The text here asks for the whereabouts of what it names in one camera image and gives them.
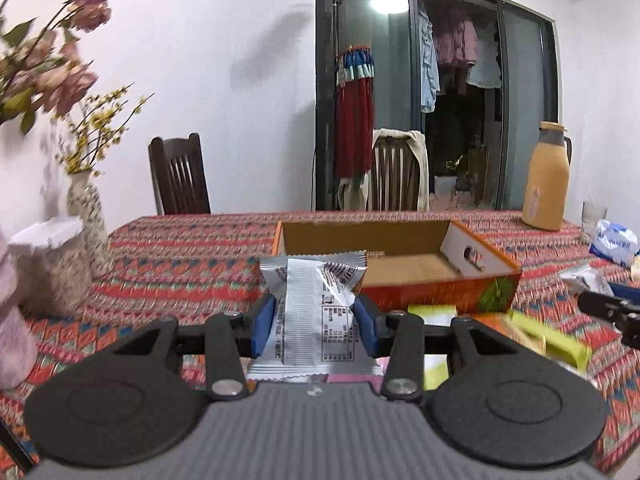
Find dark wooden chair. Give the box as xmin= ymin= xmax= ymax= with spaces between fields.
xmin=149 ymin=132 xmax=210 ymax=214

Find yellow flower branches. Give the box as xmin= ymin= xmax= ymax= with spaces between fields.
xmin=54 ymin=84 xmax=154 ymax=176

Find patterned red tablecloth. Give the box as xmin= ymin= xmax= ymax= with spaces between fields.
xmin=1 ymin=211 xmax=639 ymax=471

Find pink dried roses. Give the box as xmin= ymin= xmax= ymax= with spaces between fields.
xmin=1 ymin=0 xmax=112 ymax=134

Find hanging white garment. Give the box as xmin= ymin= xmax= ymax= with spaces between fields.
xmin=466 ymin=23 xmax=502 ymax=89

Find green yellow snack packet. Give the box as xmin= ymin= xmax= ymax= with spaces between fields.
xmin=408 ymin=306 xmax=592 ymax=390

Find floral ceramic vase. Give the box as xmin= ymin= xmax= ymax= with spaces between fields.
xmin=67 ymin=170 xmax=114 ymax=278

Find pink bag at left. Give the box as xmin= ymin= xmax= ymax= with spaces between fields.
xmin=0 ymin=235 xmax=38 ymax=390

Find hanging pink garment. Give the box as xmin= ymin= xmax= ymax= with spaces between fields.
xmin=434 ymin=6 xmax=478 ymax=68

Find yellow thermos jug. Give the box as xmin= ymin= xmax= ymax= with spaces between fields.
xmin=522 ymin=122 xmax=573 ymax=232

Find orange cardboard box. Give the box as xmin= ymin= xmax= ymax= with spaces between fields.
xmin=273 ymin=220 xmax=522 ymax=314

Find blue white tissue pack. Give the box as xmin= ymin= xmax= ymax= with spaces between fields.
xmin=589 ymin=219 xmax=639 ymax=269

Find clear drinking glass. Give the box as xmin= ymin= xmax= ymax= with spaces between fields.
xmin=580 ymin=200 xmax=608 ymax=244

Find dark sliding glass door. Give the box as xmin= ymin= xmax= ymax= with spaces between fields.
xmin=314 ymin=0 xmax=559 ymax=210

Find clear seed storage container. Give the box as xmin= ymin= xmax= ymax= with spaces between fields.
xmin=9 ymin=216 xmax=92 ymax=316

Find wooden chair with cloth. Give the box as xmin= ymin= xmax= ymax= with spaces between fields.
xmin=369 ymin=129 xmax=420 ymax=211

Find hanging light blue garment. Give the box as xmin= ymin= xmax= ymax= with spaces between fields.
xmin=419 ymin=10 xmax=440 ymax=113

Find silver foil snack packet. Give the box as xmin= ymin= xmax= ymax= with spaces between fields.
xmin=248 ymin=252 xmax=382 ymax=382

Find beige cloth on chair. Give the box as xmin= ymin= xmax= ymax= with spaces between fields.
xmin=337 ymin=128 xmax=430 ymax=211

